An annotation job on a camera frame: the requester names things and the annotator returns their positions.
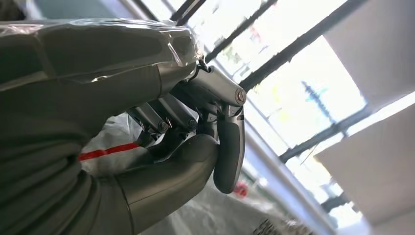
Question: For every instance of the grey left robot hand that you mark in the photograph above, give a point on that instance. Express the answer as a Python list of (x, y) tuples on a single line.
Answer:
[(97, 71)]

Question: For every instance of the white courier bag black letters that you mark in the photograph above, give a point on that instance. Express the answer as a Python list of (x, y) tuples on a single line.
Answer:
[(207, 214)]

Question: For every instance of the black window frame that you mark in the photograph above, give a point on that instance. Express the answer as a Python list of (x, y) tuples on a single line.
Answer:
[(291, 48)]

